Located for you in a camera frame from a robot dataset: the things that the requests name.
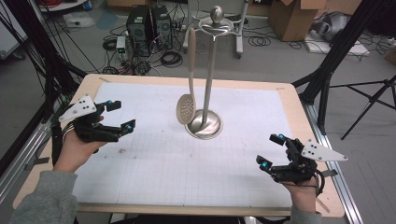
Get aluminium rail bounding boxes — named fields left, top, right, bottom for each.
left=301, top=102, right=364, bottom=224
left=0, top=120, right=53, bottom=204

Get black wrist strap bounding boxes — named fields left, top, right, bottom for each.
left=50, top=123, right=64, bottom=166

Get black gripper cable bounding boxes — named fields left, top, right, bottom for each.
left=313, top=168, right=327, bottom=198

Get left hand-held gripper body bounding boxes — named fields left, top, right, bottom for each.
left=58, top=94, right=124, bottom=144

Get grey vacuum machine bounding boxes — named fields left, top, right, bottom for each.
left=310, top=11, right=350, bottom=43

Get coiled black cable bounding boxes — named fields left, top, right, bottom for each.
left=102, top=36, right=119, bottom=52
left=247, top=35, right=273, bottom=48
left=160, top=50, right=184, bottom=68

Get beige slotted spoon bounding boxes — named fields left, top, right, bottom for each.
left=176, top=26, right=198, bottom=126

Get open cardboard box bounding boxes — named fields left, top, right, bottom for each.
left=267, top=0, right=329, bottom=43

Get person's right hand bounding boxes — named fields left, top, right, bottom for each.
left=280, top=178, right=319, bottom=215

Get black tripod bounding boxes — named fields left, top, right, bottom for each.
left=329, top=74, right=396, bottom=141

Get white round table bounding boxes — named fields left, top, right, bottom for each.
left=36, top=0, right=89, bottom=13

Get steel utensil stand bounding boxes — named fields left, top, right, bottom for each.
left=184, top=5, right=243, bottom=141

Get person's dark clothing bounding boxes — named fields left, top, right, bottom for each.
left=106, top=213, right=292, bottom=224

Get person's left hand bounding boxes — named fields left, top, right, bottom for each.
left=51, top=115, right=107, bottom=175

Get small white power box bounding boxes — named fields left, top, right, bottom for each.
left=115, top=35, right=127, bottom=61

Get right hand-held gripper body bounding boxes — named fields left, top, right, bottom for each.
left=268, top=137, right=349, bottom=185

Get black frame post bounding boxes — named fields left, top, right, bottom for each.
left=0, top=0, right=89, bottom=176
left=291, top=0, right=388, bottom=135

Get white rolling stand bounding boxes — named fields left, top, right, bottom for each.
left=182, top=0, right=250, bottom=60

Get white flat board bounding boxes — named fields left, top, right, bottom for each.
left=304, top=38, right=372, bottom=57

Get black computer tower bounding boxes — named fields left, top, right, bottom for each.
left=125, top=4, right=154, bottom=58
left=150, top=5, right=174, bottom=51

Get white grid mat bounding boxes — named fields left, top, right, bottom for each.
left=72, top=81, right=295, bottom=209

